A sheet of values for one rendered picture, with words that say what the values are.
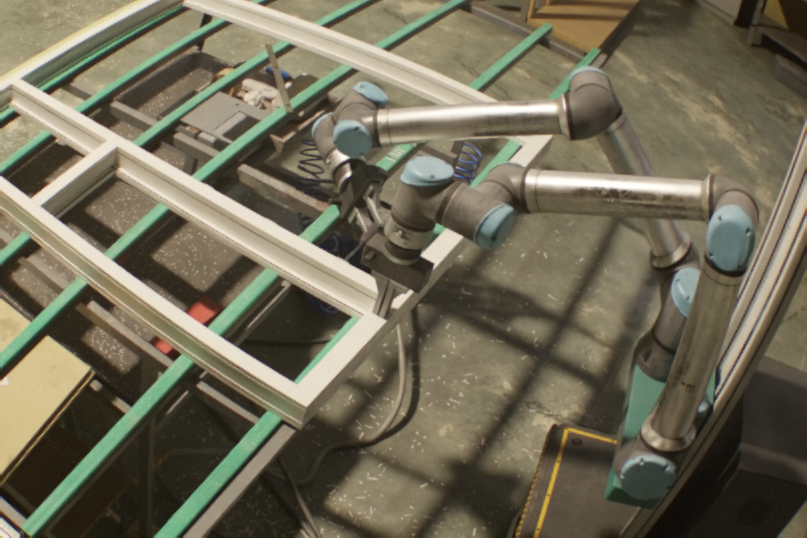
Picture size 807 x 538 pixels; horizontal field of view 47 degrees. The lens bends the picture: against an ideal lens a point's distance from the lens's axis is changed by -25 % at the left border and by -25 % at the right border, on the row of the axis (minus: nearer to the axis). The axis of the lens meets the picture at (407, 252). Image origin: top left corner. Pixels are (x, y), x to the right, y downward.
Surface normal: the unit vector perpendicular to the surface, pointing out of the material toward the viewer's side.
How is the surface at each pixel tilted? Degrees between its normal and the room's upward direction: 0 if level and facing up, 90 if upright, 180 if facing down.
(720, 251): 83
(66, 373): 0
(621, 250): 0
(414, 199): 90
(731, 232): 83
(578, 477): 0
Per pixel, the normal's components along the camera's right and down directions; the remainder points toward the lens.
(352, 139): -0.17, 0.57
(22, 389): 0.27, -0.78
